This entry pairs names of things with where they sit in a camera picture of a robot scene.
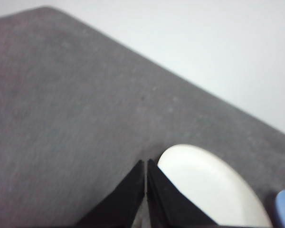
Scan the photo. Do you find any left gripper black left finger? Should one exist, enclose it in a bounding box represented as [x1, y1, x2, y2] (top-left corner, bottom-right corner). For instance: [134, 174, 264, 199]
[75, 160, 146, 228]

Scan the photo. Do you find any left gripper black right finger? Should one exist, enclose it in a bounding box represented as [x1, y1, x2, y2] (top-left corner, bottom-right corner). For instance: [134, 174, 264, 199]
[146, 158, 219, 228]

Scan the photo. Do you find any white plate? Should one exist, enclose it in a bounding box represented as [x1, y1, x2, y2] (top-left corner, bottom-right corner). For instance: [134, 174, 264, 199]
[157, 143, 273, 228]

